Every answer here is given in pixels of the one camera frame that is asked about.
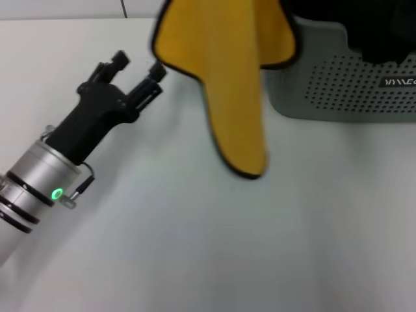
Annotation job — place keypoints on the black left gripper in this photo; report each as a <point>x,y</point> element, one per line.
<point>91,113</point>

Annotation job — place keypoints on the black fabric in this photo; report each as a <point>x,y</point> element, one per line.
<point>373,32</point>

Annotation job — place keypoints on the grey perforated plastic storage basket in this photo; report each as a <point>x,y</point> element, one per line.
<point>341,91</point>

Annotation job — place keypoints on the yellow towel with black hem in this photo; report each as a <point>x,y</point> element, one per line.
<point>234,97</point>

